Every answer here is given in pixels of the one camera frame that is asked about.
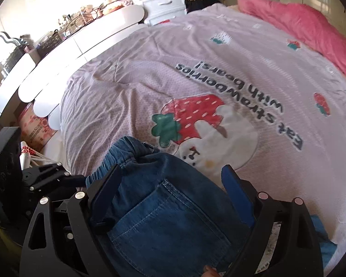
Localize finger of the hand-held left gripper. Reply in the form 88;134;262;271
22;162;87;201

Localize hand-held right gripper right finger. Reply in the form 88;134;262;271
220;164;325;277

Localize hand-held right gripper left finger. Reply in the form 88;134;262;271
23;164;123;277

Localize blue denim pants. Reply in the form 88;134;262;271
85;135;338;277

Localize pink printed box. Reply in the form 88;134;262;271
17;102;58;151

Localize pink strawberry print bedsheet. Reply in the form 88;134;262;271
59;4;346;266

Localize dark storage basket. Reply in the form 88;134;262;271
36;30;66;57

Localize white scalloped bed board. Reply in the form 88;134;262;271
0;4;147;130

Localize pink fleece duvet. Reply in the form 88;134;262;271
237;0;346;90

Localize round pink tin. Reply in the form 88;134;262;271
101;0;133;16

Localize dark cloth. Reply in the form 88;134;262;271
186;0;221;13

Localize white drawer cabinet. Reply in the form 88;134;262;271
124;0;188;26

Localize white plastic frame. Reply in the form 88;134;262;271
20;141;61;169

